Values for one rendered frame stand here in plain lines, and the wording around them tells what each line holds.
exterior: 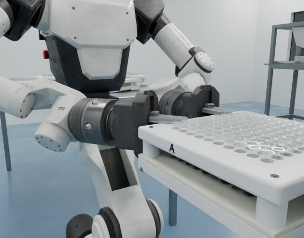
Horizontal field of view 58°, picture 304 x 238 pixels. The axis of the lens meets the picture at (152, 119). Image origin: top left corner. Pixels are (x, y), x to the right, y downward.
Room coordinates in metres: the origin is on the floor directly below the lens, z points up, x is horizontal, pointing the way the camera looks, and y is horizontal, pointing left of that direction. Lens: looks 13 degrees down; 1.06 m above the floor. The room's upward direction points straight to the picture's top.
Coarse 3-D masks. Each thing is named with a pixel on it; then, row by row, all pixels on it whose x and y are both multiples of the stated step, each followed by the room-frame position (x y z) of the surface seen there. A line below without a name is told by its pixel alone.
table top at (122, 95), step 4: (140, 88) 1.84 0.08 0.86; (144, 88) 1.84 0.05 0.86; (116, 92) 1.63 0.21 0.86; (120, 92) 1.63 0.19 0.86; (124, 92) 1.63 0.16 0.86; (128, 92) 1.63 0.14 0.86; (132, 92) 1.63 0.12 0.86; (136, 92) 1.63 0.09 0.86; (116, 96) 1.45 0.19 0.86; (120, 96) 1.45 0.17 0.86; (124, 96) 1.45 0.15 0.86; (128, 96) 1.45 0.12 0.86; (132, 96) 1.45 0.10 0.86; (120, 100) 1.42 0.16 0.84; (36, 108) 1.25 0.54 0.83; (40, 108) 1.26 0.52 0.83; (44, 108) 1.27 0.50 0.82; (48, 108) 1.27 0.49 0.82
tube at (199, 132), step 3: (195, 129) 0.36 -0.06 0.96; (198, 129) 0.37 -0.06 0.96; (201, 129) 0.37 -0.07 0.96; (195, 132) 0.36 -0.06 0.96; (198, 132) 0.36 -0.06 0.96; (201, 132) 0.36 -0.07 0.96; (195, 135) 0.36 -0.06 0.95; (198, 135) 0.36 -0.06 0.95; (201, 135) 0.36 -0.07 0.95; (195, 168) 0.36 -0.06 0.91; (198, 168) 0.36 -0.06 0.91
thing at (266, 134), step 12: (216, 120) 0.42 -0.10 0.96; (228, 120) 0.42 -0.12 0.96; (240, 120) 0.43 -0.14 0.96; (252, 120) 0.42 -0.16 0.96; (264, 120) 0.42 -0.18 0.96; (276, 120) 0.42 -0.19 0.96; (216, 132) 0.35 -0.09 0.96; (228, 132) 0.35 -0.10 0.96; (240, 132) 0.35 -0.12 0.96; (252, 132) 0.37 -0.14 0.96; (264, 132) 0.35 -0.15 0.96; (276, 132) 0.36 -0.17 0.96; (288, 132) 0.35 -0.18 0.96; (300, 132) 0.36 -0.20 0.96; (252, 144) 0.31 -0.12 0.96; (264, 144) 0.30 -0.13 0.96; (276, 144) 0.30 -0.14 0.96
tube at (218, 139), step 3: (216, 135) 0.34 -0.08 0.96; (219, 135) 0.34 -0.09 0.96; (222, 135) 0.33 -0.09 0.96; (213, 138) 0.33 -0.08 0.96; (216, 138) 0.33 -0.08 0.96; (219, 138) 0.33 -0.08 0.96; (222, 138) 0.33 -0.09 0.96; (213, 141) 0.33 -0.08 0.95; (216, 141) 0.33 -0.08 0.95; (219, 141) 0.33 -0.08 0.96; (222, 141) 0.33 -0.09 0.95; (216, 144) 0.33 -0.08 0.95; (219, 144) 0.33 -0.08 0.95; (213, 177) 0.33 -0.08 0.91; (216, 177) 0.33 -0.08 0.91
